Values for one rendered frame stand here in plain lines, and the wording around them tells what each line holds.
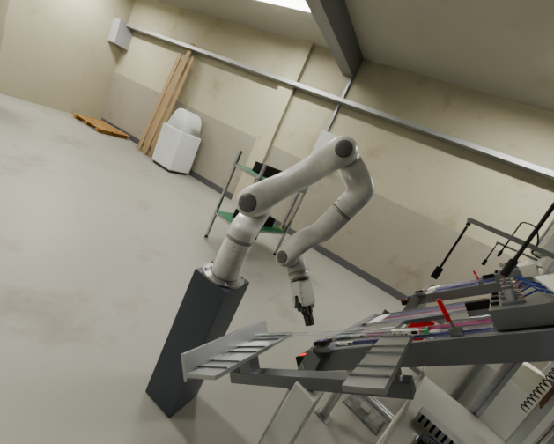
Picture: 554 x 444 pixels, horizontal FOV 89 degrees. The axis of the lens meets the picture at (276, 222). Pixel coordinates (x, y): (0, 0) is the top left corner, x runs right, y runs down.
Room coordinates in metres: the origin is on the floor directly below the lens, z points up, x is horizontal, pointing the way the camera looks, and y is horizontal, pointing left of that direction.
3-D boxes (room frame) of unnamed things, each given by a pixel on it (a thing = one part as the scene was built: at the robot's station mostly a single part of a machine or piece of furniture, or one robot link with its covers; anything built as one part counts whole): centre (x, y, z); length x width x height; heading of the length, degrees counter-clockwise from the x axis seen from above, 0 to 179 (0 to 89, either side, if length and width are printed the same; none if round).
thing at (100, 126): (6.40, 4.63, 0.05); 1.11 x 0.76 x 0.10; 68
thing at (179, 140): (5.63, 2.47, 0.61); 0.66 x 0.54 x 1.21; 68
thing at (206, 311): (1.12, 0.11, 0.35); 0.18 x 0.18 x 0.70; 68
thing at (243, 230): (1.15, 0.11, 1.00); 0.19 x 0.12 x 0.24; 171
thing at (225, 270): (1.12, 0.11, 0.79); 0.19 x 0.19 x 0.18
